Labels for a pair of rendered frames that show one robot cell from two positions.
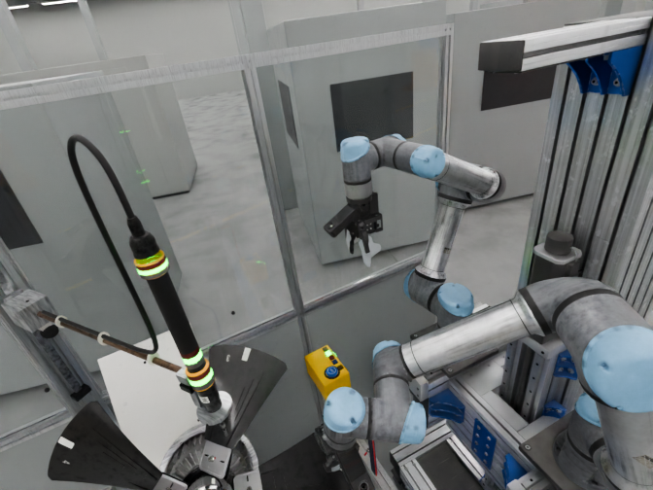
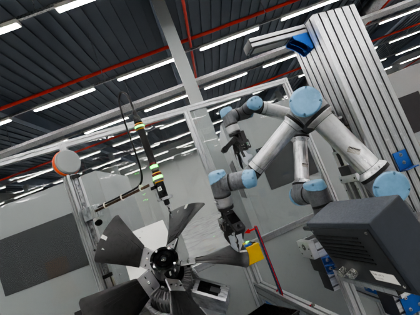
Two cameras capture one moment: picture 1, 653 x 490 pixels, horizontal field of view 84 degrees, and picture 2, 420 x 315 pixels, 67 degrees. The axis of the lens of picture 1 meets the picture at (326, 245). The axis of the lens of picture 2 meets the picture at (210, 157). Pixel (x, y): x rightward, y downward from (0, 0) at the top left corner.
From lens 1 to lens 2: 111 cm
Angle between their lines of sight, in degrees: 37
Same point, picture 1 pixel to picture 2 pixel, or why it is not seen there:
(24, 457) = not seen: outside the picture
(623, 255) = (350, 104)
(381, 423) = (232, 175)
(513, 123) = not seen: hidden behind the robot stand
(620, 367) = (293, 97)
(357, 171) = (228, 119)
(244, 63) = (184, 110)
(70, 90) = (115, 129)
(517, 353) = (354, 195)
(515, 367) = not seen: hidden behind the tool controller
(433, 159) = (254, 99)
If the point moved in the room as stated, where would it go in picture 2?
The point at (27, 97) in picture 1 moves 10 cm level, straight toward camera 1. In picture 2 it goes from (101, 134) to (102, 129)
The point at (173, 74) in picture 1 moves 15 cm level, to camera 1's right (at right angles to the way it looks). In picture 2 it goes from (154, 118) to (174, 110)
